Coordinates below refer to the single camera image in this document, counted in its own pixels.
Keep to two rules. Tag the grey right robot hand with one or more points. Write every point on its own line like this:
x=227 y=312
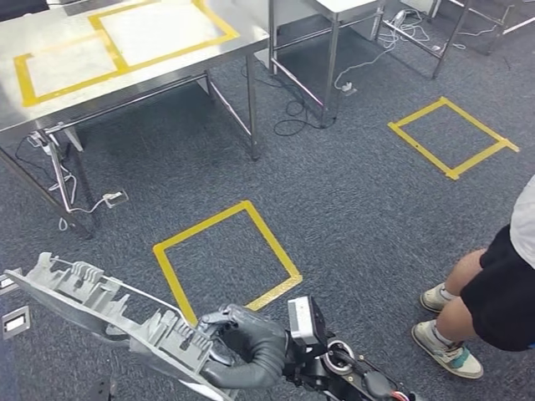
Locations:
x=267 y=348

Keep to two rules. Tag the grey plastic hubcap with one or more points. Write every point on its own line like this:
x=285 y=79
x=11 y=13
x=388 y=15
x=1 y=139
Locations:
x=83 y=299

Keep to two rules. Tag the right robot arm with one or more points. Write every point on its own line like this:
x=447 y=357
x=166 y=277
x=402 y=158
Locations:
x=355 y=376

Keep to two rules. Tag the stainless steel workbench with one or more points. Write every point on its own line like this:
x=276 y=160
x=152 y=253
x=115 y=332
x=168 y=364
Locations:
x=330 y=66
x=167 y=77

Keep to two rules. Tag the floor outlet plate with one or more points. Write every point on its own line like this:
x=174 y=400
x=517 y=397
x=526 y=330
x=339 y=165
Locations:
x=115 y=199
x=9 y=282
x=16 y=322

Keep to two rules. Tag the yellow floor tape marking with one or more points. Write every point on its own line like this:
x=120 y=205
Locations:
x=418 y=144

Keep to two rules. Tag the person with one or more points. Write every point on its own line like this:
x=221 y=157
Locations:
x=502 y=293

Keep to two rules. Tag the white power strip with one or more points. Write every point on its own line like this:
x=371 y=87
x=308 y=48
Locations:
x=39 y=141
x=400 y=16

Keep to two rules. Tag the steel table frame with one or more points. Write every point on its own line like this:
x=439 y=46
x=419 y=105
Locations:
x=499 y=27

